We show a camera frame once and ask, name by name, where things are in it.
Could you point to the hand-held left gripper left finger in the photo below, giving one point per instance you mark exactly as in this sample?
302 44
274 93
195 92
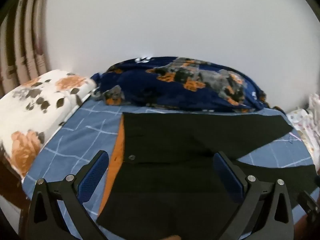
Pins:
93 177

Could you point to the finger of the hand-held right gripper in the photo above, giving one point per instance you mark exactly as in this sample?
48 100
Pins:
307 202

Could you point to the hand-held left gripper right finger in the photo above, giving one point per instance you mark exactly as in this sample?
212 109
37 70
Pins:
227 177

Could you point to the black pants with orange lining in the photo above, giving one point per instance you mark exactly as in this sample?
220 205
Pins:
170 142

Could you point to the blue checked bedsheet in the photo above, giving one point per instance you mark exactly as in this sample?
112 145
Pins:
82 135

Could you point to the white dotted cloth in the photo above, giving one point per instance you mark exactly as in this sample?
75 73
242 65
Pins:
303 125

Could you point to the white floral pillow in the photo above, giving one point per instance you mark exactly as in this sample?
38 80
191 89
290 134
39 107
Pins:
37 120

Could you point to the navy dog print blanket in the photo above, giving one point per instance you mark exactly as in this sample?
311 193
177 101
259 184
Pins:
140 85

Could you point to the beige curtain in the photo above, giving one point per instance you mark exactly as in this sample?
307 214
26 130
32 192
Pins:
22 55

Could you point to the brown wooden bed frame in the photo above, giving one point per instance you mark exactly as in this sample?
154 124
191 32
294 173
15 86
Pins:
10 180

